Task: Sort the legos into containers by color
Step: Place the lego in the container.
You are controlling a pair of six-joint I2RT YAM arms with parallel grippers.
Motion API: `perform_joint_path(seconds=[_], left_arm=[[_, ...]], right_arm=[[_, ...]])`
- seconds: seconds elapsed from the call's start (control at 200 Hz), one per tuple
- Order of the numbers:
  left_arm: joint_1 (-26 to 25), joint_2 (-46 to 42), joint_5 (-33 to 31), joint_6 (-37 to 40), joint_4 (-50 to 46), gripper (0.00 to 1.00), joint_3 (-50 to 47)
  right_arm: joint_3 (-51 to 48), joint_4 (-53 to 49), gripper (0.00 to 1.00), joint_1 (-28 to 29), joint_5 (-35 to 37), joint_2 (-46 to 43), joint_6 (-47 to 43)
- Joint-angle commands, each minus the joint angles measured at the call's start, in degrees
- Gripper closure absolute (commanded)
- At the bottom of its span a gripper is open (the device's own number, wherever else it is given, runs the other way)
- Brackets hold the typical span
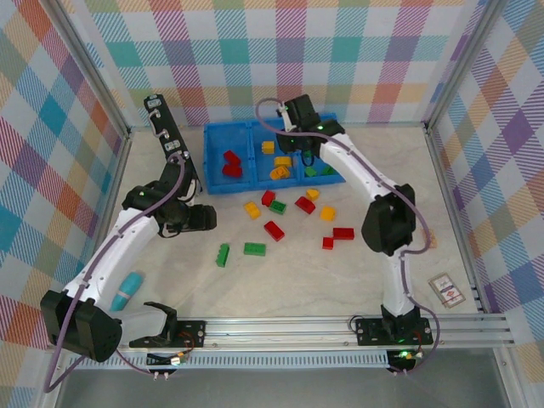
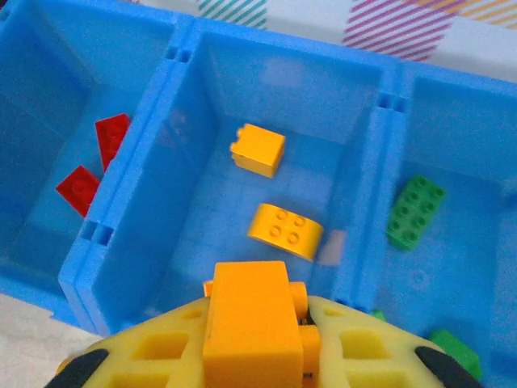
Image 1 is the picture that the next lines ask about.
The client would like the light blue cylindrical bottle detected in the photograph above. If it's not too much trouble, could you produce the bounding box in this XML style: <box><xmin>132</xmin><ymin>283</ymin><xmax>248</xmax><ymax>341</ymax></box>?
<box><xmin>110</xmin><ymin>271</ymin><xmax>146</xmax><ymax>313</ymax></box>

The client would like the small printed card box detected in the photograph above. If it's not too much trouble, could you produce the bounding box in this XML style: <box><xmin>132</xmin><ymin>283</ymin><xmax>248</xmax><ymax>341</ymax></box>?
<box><xmin>428</xmin><ymin>271</ymin><xmax>468</xmax><ymax>309</ymax></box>

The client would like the aluminium frame back rail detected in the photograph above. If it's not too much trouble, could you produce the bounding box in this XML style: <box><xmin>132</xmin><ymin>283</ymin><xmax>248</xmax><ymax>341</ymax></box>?
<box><xmin>127</xmin><ymin>122</ymin><xmax>430</xmax><ymax>133</ymax></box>

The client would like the aluminium frame side rail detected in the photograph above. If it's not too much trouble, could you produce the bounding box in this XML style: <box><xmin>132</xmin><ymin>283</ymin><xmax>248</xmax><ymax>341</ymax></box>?
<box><xmin>36</xmin><ymin>127</ymin><xmax>133</xmax><ymax>408</ymax></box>
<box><xmin>424</xmin><ymin>122</ymin><xmax>490</xmax><ymax>315</ymax></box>

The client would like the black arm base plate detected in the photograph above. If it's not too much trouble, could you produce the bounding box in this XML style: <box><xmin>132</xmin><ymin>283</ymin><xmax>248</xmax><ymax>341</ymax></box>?
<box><xmin>129</xmin><ymin>318</ymin><xmax>207</xmax><ymax>350</ymax></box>
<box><xmin>354</xmin><ymin>316</ymin><xmax>431</xmax><ymax>346</ymax></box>

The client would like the small cable adapter board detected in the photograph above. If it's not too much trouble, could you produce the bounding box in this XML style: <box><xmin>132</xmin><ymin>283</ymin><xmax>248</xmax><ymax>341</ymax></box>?
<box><xmin>146</xmin><ymin>350</ymin><xmax>189</xmax><ymax>382</ymax></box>
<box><xmin>387</xmin><ymin>348</ymin><xmax>424</xmax><ymax>376</ymax></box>

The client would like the aluminium mounting rail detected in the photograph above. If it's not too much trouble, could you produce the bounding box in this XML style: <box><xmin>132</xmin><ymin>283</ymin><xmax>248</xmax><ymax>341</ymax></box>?
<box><xmin>173</xmin><ymin>313</ymin><xmax>515</xmax><ymax>352</ymax></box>

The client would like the aluminium frame post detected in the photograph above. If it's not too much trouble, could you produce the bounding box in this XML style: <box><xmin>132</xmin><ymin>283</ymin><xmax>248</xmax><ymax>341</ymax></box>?
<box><xmin>424</xmin><ymin>0</ymin><xmax>507</xmax><ymax>128</ymax></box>
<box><xmin>49</xmin><ymin>0</ymin><xmax>133</xmax><ymax>133</ymax></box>

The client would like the white slotted cable duct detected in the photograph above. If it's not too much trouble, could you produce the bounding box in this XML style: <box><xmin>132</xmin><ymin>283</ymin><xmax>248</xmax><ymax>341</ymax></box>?
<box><xmin>78</xmin><ymin>351</ymin><xmax>394</xmax><ymax>371</ymax></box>

